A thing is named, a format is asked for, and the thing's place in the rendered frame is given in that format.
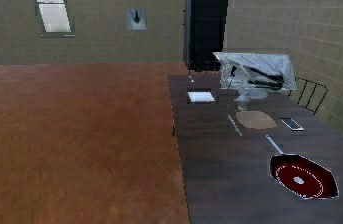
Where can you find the dark wooden table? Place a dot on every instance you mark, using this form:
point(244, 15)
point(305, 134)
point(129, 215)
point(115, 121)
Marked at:
point(219, 160)

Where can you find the grey framed picture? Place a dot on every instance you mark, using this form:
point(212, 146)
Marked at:
point(136, 19)

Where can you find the silver knife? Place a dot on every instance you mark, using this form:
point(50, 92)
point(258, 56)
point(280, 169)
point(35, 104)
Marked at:
point(234, 125)

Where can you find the red frying pan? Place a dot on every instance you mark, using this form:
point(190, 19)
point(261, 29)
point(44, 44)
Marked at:
point(304, 176)

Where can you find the silver computer monitor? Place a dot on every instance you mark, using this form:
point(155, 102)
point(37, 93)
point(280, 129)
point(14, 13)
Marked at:
point(255, 71)

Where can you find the black mobile phone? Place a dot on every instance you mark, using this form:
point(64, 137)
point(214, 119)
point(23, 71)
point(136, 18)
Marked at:
point(292, 124)

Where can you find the white framed window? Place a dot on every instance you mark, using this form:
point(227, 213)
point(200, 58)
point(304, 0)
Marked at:
point(55, 17)

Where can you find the small white pen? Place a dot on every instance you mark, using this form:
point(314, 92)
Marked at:
point(191, 78)

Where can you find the white book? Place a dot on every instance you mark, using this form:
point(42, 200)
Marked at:
point(200, 96)

